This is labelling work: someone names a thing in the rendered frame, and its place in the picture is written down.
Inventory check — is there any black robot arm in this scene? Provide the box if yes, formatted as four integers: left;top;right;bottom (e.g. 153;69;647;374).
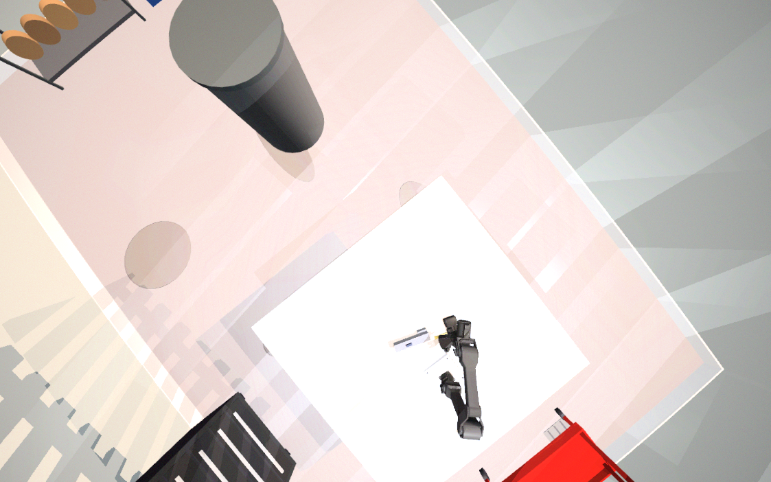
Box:
438;319;484;441

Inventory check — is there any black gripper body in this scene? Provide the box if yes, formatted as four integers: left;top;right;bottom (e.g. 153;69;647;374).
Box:
443;314;458;357

